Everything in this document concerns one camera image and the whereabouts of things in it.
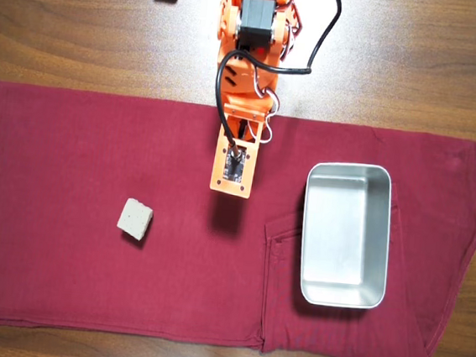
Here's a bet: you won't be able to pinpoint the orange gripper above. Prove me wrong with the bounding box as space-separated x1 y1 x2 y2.
219 92 275 145

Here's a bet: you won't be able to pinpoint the beige foam cube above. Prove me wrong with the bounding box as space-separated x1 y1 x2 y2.
114 196 156 244

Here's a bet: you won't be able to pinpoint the rectangular metal tray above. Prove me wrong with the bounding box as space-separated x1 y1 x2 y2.
293 157 400 313

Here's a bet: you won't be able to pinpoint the dark red cloth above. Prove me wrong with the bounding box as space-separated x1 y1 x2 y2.
0 81 476 357

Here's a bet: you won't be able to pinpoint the white and red servo wires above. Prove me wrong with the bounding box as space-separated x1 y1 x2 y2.
243 59 285 146

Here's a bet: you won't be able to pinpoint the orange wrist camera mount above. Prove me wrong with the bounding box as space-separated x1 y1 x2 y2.
207 135 260 199

